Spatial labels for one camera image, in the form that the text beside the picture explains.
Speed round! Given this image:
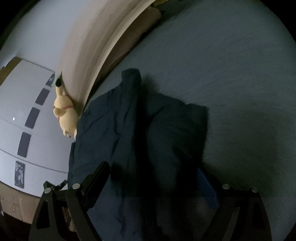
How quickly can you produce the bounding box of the dark navy puffer jacket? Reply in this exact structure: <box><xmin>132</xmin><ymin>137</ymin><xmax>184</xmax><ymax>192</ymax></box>
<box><xmin>68</xmin><ymin>69</ymin><xmax>208</xmax><ymax>240</ymax></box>

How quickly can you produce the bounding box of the yellow Pikachu plush toy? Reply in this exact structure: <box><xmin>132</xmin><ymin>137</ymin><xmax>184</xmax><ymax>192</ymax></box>
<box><xmin>53</xmin><ymin>73</ymin><xmax>79</xmax><ymax>139</ymax></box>

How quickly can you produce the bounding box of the grey bed sheet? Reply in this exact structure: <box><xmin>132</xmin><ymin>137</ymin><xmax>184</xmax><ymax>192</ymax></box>
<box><xmin>92</xmin><ymin>1</ymin><xmax>295</xmax><ymax>240</ymax></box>

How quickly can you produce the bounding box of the beige upholstered headboard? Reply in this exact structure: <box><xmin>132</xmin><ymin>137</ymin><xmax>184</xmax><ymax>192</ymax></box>
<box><xmin>55</xmin><ymin>1</ymin><xmax>153</xmax><ymax>114</ymax></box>

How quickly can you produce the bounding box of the white wardrobe with dark handles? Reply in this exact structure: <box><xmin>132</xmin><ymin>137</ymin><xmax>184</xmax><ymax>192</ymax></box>
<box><xmin>1</xmin><ymin>60</ymin><xmax>74</xmax><ymax>197</ymax></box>

